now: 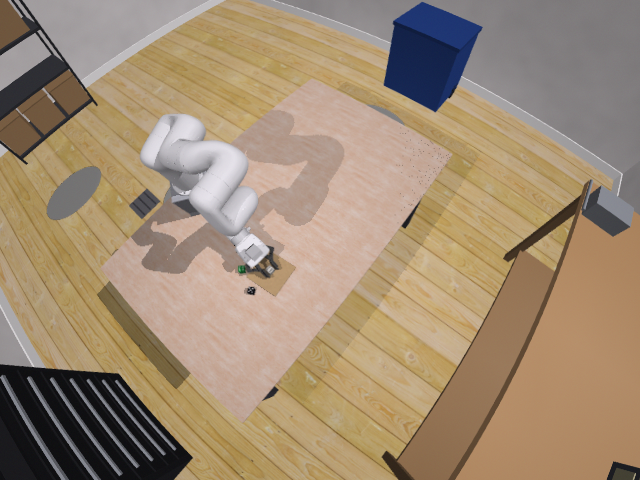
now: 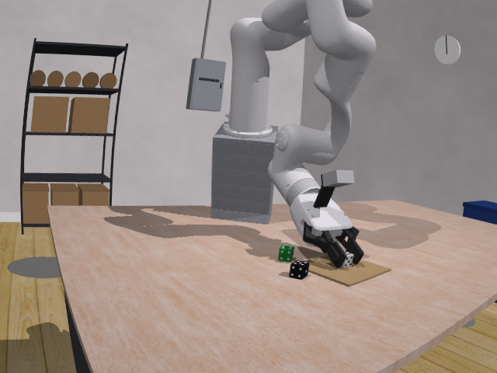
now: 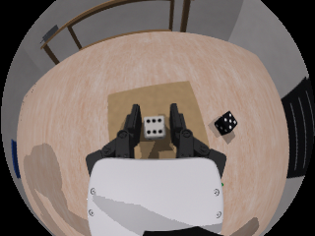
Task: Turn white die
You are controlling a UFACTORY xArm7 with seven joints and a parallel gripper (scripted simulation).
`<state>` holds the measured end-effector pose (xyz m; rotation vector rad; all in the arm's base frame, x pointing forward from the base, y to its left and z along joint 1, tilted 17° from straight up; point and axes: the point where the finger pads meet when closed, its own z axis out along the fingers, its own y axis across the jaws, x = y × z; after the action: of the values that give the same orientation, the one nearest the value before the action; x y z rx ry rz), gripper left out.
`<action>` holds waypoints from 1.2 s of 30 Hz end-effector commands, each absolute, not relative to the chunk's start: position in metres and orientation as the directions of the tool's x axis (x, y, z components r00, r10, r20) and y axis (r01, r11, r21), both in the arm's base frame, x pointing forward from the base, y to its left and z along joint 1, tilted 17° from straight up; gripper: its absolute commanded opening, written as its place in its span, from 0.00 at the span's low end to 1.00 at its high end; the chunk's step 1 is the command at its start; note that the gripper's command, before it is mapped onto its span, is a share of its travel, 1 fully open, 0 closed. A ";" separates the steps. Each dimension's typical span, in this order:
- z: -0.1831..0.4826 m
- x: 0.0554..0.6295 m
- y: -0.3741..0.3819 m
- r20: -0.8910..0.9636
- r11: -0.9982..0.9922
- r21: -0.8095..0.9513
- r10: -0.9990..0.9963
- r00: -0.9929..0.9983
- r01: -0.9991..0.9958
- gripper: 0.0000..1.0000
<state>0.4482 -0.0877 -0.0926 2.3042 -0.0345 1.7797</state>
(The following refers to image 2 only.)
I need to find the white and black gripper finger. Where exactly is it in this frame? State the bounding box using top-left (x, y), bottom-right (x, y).
top-left (335, 227), bottom-right (364, 265)
top-left (303, 222), bottom-right (347, 268)

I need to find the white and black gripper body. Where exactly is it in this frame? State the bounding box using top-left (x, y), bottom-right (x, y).
top-left (290, 186), bottom-right (353, 243)

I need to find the black die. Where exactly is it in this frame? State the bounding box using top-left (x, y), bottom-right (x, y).
top-left (289, 260), bottom-right (309, 280)

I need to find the tan flat mat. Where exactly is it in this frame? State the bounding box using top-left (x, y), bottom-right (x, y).
top-left (304, 256), bottom-right (391, 287)

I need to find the green die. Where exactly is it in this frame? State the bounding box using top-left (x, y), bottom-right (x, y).
top-left (278, 246), bottom-right (294, 262)

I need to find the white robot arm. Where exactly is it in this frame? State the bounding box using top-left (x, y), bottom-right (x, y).
top-left (223, 0), bottom-right (376, 208)

